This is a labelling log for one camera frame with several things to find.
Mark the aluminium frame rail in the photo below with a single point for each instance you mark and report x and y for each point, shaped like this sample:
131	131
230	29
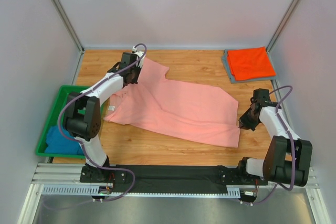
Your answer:
71	173

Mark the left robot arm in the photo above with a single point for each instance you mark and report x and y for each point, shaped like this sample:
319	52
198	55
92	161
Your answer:
104	89

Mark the white slotted cable duct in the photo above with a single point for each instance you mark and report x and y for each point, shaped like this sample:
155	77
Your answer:
98	191

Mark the folded grey t-shirt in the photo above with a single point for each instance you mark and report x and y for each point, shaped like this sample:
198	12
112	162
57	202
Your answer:
231	76

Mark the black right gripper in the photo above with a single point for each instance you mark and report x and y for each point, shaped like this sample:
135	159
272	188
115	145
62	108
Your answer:
248	118

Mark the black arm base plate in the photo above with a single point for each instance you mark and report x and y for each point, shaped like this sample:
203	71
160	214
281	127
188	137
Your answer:
120	175

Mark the green plastic tray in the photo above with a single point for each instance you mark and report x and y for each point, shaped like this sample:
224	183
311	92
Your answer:
60	108

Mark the pink t-shirt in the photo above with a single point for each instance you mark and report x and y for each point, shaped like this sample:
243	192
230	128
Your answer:
194	112

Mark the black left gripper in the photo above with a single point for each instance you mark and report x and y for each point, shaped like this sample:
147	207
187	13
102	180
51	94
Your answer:
131	77

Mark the blue t-shirt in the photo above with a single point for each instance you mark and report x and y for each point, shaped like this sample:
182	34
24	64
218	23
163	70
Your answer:
58	144

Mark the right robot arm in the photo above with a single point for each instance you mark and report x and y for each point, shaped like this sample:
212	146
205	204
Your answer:
288	158

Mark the folded orange t-shirt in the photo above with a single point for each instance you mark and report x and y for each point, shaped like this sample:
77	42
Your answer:
250	63

